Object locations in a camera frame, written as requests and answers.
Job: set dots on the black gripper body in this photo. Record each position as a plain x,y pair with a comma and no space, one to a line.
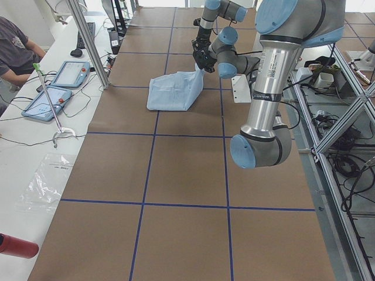
212,62
203,35

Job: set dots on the light blue button-up shirt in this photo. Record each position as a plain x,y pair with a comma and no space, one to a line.
175,92

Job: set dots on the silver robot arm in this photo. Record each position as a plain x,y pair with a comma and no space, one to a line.
286,28
213,9

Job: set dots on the black labelled box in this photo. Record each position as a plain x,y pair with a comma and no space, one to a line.
115,41

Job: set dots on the black computer mouse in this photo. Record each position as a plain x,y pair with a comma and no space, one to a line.
76,53

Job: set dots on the upper blue teach pendant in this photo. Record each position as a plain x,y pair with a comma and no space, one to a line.
71,74

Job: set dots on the blue teach pendant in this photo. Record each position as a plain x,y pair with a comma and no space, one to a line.
40,108
71,74

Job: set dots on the grey control box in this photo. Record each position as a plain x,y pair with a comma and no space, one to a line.
329,82

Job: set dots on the purple reacher grabber stick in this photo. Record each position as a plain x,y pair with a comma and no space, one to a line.
61,130

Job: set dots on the lower blue teach pendant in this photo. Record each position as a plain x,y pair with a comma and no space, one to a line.
40,108

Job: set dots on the seated person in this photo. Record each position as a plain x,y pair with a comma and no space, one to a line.
18,54

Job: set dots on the clear plastic bag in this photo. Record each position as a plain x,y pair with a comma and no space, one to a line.
46,187

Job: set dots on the red bottle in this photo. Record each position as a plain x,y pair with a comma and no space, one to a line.
17,247

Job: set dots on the white pedestal column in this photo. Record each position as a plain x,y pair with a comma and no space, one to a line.
240,89

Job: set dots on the aluminium frame post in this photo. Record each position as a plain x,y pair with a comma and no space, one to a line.
88,41

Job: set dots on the aluminium lattice frame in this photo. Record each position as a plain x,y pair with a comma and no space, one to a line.
337,130

